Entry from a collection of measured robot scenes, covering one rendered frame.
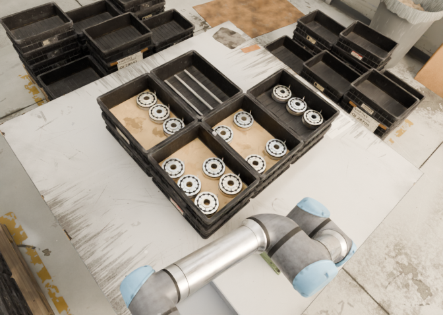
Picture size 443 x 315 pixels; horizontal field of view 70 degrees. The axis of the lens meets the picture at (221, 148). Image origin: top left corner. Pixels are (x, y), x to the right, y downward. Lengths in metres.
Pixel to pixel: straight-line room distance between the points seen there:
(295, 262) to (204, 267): 0.24
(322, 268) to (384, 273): 1.67
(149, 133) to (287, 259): 0.95
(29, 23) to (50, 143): 1.31
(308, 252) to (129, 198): 0.93
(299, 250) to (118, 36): 2.16
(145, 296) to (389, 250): 2.12
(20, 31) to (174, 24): 1.15
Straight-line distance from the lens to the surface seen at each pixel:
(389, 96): 2.68
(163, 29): 2.88
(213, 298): 1.05
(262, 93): 1.78
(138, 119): 1.62
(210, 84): 1.78
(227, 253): 0.77
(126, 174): 1.60
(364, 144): 1.97
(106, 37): 2.64
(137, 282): 0.68
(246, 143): 1.55
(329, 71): 2.81
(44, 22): 2.89
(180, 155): 1.48
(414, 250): 2.69
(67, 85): 2.65
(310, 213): 1.26
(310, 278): 0.85
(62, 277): 2.25
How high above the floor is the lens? 2.09
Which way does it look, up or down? 56 degrees down
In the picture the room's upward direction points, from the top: 11 degrees clockwise
